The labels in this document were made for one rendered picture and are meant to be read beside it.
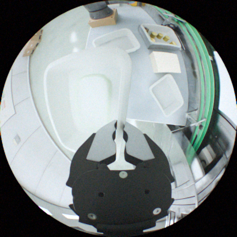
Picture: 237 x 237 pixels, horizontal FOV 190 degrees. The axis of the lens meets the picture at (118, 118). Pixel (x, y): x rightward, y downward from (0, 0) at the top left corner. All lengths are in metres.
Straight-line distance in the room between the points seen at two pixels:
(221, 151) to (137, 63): 0.90
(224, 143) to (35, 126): 3.86
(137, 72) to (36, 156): 3.31
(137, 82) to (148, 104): 0.16
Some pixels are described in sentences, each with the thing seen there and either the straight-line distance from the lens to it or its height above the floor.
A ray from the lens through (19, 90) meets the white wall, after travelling 3.48.
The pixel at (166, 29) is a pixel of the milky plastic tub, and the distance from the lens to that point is 0.64.
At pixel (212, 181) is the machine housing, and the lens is 0.65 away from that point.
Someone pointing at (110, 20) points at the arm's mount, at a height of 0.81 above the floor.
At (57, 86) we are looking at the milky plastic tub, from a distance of 0.20.
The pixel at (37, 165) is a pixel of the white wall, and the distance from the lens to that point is 3.27.
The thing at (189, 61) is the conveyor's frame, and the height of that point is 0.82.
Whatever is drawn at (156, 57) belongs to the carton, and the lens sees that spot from 0.44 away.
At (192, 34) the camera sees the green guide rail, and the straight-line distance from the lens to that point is 0.61.
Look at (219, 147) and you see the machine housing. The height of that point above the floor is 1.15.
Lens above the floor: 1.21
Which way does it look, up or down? 61 degrees down
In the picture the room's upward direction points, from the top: 168 degrees counter-clockwise
